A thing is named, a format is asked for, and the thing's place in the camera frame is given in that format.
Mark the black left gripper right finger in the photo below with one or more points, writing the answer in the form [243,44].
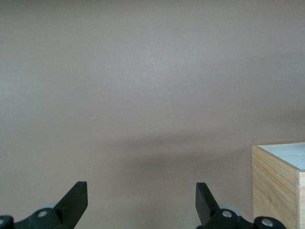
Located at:
[207,210]

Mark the light wooden drawer cabinet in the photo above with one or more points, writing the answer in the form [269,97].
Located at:
[274,190]

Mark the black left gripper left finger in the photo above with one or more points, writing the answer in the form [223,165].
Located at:
[71,207]

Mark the brown table cover sheet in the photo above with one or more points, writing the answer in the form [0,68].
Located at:
[119,71]

